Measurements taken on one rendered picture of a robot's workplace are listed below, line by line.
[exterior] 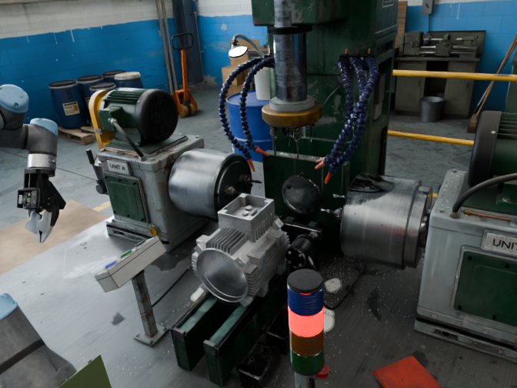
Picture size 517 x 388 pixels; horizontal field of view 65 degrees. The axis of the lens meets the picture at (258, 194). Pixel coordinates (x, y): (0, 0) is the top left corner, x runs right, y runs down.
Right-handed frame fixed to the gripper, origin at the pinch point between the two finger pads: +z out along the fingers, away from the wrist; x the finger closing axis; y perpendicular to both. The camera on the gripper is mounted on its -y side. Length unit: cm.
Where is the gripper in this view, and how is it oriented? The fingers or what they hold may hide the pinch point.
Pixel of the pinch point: (42, 239)
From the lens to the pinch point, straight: 135.8
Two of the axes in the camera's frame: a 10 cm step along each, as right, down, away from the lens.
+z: 0.3, 9.9, -1.5
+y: -1.4, -1.5, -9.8
